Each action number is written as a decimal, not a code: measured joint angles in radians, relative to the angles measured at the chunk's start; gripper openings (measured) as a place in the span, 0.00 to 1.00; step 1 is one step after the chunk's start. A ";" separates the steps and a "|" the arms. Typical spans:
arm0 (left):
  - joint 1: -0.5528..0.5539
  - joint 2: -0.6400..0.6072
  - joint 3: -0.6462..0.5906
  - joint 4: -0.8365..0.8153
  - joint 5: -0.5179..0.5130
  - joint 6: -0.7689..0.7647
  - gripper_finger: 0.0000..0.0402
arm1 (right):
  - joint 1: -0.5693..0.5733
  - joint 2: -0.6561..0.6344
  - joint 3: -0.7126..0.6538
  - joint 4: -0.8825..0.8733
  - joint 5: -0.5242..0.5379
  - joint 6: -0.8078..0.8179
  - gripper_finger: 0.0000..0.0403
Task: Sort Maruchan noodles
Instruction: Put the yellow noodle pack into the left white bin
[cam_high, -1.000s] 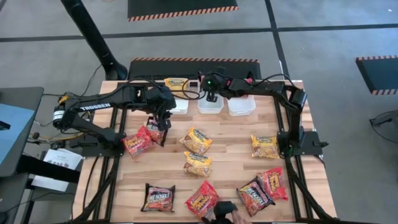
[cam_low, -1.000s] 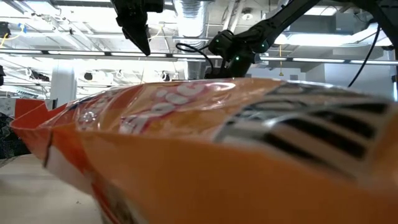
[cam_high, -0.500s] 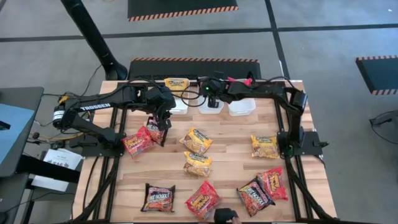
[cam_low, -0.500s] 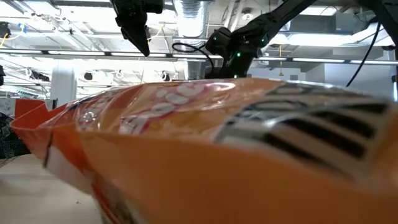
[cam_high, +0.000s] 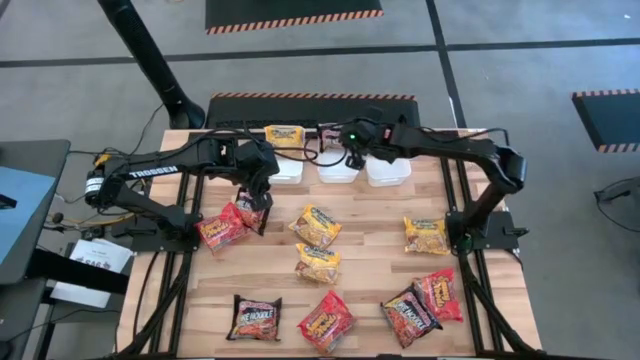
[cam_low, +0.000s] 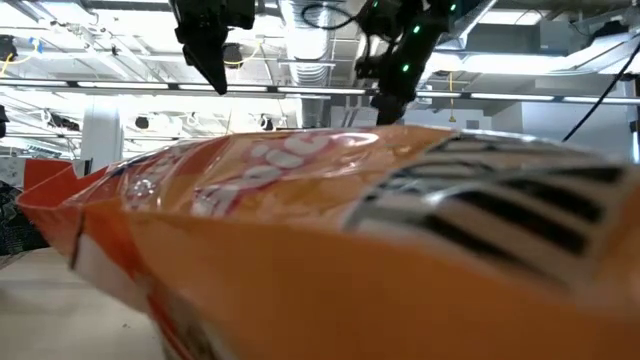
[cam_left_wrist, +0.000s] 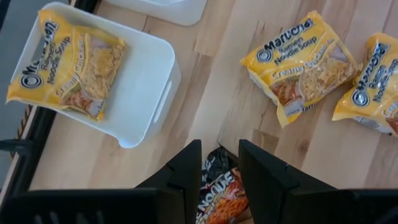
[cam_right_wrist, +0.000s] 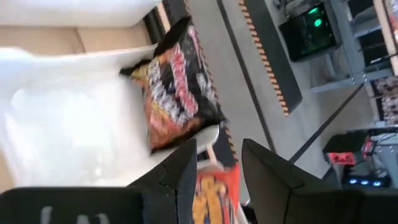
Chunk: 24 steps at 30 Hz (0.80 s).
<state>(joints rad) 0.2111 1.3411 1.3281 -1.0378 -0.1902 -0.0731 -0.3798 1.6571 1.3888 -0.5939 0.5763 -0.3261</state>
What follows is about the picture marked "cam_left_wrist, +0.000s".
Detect black fire noodle pack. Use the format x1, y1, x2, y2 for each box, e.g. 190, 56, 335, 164
195, 146, 251, 224

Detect black aluminium table frame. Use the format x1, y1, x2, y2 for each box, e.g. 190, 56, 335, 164
0, 0, 101, 215

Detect white plastic bin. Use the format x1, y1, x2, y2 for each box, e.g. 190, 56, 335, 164
104, 0, 208, 27
8, 1, 182, 149

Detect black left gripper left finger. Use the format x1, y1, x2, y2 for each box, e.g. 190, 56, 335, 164
135, 139, 203, 224

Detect yellow Maruchan creamy chicken pack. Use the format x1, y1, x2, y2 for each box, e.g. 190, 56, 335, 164
331, 31, 398, 138
239, 10, 364, 129
5, 8, 126, 122

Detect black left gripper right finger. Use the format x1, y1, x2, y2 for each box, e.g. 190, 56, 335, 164
238, 138, 338, 224

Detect black hazard-striped floor mat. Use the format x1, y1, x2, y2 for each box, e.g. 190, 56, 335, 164
11, 104, 34, 159

